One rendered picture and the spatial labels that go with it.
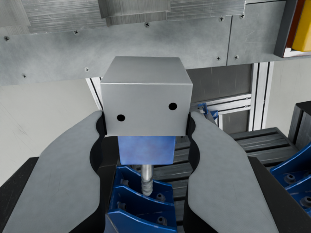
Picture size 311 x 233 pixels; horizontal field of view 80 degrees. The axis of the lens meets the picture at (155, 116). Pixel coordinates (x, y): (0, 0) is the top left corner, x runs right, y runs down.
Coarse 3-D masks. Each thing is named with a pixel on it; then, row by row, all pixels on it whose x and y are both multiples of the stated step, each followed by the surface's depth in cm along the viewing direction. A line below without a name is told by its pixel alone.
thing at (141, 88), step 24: (120, 72) 11; (144, 72) 11; (168, 72) 11; (120, 96) 10; (144, 96) 10; (168, 96) 10; (120, 120) 11; (144, 120) 11; (168, 120) 11; (120, 144) 14; (144, 144) 14; (168, 144) 14; (144, 168) 16; (144, 192) 19
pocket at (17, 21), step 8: (0, 0) 16; (8, 0) 16; (16, 0) 16; (0, 8) 16; (8, 8) 16; (16, 8) 16; (0, 16) 16; (8, 16) 16; (16, 16) 16; (24, 16) 16; (0, 24) 17; (8, 24) 17; (16, 24) 17; (24, 24) 17; (0, 32) 16; (8, 32) 16; (16, 32) 16; (24, 32) 16
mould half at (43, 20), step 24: (24, 0) 14; (48, 0) 14; (72, 0) 14; (96, 0) 14; (192, 0) 14; (216, 0) 14; (240, 0) 14; (48, 24) 14; (72, 24) 14; (96, 24) 14
